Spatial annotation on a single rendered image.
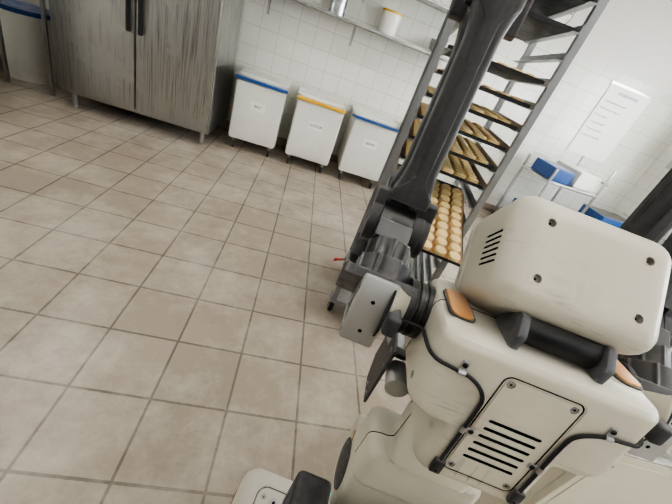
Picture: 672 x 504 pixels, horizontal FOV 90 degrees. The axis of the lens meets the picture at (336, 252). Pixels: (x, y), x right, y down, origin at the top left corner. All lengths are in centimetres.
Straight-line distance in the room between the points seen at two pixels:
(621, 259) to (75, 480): 153
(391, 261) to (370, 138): 357
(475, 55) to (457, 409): 47
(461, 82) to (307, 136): 350
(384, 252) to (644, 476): 90
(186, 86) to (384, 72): 223
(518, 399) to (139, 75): 392
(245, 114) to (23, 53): 222
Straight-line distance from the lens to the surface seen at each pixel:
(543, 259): 46
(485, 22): 58
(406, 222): 56
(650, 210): 82
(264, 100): 398
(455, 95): 56
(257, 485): 122
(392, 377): 66
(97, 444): 159
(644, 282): 54
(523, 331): 46
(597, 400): 52
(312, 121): 396
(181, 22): 383
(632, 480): 122
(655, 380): 69
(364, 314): 48
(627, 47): 573
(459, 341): 43
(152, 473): 152
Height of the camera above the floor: 140
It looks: 31 degrees down
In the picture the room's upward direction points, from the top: 21 degrees clockwise
